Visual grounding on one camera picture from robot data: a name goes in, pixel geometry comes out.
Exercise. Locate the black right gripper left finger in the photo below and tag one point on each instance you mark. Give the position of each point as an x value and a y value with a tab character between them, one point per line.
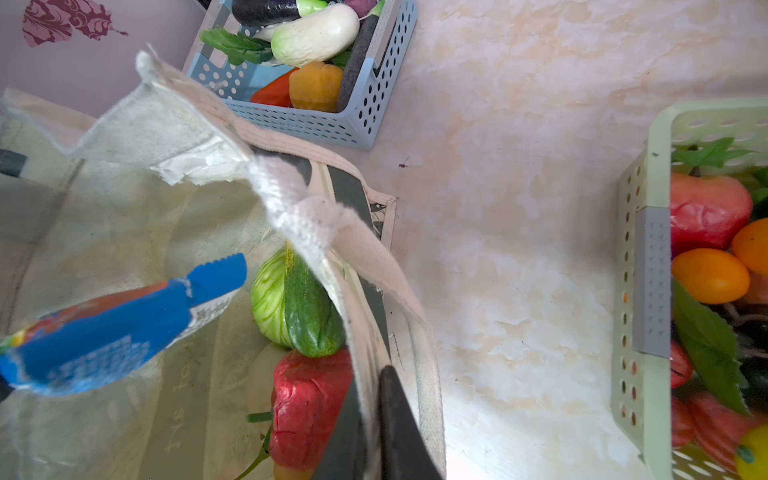
344	458

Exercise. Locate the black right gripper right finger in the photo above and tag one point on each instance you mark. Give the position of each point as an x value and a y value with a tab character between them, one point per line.
404	454

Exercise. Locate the red bell pepper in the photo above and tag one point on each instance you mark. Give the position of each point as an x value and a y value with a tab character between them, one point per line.
308	397

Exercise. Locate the yellow green papaya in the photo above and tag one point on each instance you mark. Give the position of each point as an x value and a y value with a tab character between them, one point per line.
314	325

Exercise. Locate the blue M&M's candy bag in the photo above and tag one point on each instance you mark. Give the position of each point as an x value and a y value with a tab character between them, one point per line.
100	341

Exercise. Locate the cream canvas grocery bag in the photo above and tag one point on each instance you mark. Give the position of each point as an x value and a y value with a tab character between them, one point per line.
169	179

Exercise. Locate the green cabbage head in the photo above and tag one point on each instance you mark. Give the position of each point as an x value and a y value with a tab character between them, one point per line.
267	298

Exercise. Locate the light green perforated basket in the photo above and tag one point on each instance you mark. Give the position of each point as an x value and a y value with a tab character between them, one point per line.
640	392

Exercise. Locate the yellow lemon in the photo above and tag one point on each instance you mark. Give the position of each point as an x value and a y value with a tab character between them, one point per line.
751	455

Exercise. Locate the small orange tomato lower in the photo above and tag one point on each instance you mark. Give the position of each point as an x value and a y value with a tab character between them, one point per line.
711	276

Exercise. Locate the small orange tomato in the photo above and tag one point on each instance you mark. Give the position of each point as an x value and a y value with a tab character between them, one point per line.
711	276
750	246

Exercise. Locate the red orange carrot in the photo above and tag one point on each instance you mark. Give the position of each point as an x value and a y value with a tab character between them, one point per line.
276	93

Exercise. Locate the red apple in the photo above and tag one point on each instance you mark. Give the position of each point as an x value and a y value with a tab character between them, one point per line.
706	212

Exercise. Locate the light blue perforated basket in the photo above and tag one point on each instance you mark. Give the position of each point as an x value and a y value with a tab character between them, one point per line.
357	125

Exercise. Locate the small orange tomato upper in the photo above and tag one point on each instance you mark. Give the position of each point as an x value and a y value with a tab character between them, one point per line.
750	246

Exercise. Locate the green leafy lettuce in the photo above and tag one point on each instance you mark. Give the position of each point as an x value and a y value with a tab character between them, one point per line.
239	48

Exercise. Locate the pale green napa cabbage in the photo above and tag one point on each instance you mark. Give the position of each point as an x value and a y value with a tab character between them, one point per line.
316	38

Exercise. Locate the dark purple eggplant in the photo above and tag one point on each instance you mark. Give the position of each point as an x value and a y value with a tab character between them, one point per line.
258	13

